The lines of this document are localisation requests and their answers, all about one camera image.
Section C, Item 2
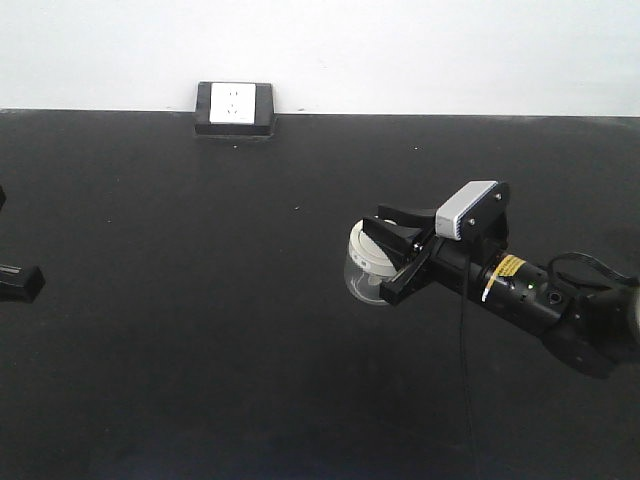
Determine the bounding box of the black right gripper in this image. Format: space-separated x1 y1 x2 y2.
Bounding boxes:
363 182 510 305

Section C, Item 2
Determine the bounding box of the black white power socket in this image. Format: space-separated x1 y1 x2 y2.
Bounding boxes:
194 81 276 137

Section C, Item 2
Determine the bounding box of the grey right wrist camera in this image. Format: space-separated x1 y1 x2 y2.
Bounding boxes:
435 180 498 241

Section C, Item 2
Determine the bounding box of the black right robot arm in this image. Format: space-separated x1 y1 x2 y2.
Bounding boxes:
363 180 639 379

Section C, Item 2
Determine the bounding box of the glass jar with cream lid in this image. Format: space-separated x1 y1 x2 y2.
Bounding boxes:
344 220 397 306

